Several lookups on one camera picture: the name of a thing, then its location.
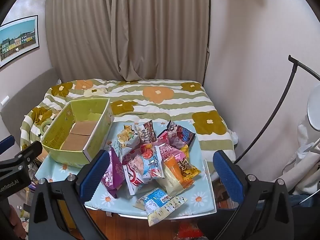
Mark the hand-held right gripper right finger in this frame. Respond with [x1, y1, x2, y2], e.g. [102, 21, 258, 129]
[212, 150, 295, 240]

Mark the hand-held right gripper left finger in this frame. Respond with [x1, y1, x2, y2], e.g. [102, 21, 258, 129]
[29, 149, 112, 240]

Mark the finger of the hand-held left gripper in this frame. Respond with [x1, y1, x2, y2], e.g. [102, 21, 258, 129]
[0, 141, 43, 171]
[0, 135, 15, 154]

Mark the green cardboard box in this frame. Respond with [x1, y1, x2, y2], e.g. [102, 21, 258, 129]
[40, 97, 115, 169]

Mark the yellow brown chocolate snack bag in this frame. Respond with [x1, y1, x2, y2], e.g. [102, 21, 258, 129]
[176, 155, 202, 182]

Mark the pile of snack packets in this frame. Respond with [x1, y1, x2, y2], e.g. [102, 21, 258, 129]
[102, 119, 202, 227]

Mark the person's left hand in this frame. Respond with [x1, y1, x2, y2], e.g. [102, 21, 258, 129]
[9, 204, 27, 240]

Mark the grey padded headboard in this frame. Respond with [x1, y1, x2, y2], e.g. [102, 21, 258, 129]
[0, 67, 60, 153]

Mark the red wrapper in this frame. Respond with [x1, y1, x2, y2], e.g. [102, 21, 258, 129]
[175, 224, 203, 239]

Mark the white cloth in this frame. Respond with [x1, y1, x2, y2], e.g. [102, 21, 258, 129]
[282, 122, 320, 195]

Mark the black curved lamp pole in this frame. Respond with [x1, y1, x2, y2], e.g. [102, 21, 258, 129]
[235, 54, 320, 164]

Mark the green striped floral blanket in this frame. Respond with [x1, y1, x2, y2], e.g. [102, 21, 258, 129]
[21, 79, 237, 178]

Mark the white round appliance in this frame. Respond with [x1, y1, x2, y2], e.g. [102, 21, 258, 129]
[307, 82, 320, 130]

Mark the beige pleated curtain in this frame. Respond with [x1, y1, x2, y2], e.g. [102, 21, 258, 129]
[44, 0, 211, 82]

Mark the green ring handle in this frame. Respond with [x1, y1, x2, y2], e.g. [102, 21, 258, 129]
[40, 120, 54, 135]

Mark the framed colourful houses wall poster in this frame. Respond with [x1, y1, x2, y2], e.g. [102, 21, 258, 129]
[0, 14, 40, 68]

